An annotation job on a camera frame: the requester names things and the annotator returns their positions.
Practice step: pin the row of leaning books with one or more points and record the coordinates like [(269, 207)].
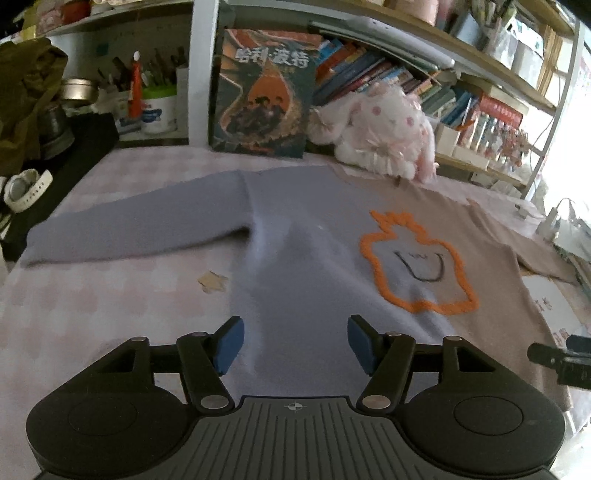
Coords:
[(346, 66)]

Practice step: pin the white power strip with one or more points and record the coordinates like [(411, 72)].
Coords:
[(566, 230)]

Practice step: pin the olive green jacket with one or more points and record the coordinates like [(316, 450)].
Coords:
[(31, 73)]

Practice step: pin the Harry Potter book box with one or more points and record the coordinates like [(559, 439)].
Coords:
[(264, 91)]

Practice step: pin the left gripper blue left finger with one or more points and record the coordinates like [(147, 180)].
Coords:
[(214, 352)]

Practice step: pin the white green tub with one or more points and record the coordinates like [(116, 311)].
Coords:
[(158, 110)]

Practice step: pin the red boxed book set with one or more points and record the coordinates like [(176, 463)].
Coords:
[(489, 121)]

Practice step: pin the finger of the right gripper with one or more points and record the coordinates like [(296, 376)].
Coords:
[(579, 344), (572, 368)]

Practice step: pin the pink checkered desk mat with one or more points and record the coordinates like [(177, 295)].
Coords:
[(56, 318)]

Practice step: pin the grey and beige sweater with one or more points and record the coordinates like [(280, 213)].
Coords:
[(324, 246)]

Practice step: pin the white smart watch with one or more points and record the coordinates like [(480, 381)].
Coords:
[(22, 191)]

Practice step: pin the pink white plush bunny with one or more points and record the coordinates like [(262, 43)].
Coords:
[(381, 130)]

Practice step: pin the metal bowl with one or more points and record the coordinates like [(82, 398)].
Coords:
[(79, 90)]

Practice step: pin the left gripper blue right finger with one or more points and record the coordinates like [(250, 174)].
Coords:
[(390, 351)]

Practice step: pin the red tassel ornament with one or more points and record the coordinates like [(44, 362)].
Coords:
[(135, 92)]

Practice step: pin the white metal shelf frame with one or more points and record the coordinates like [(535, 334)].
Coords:
[(360, 20)]

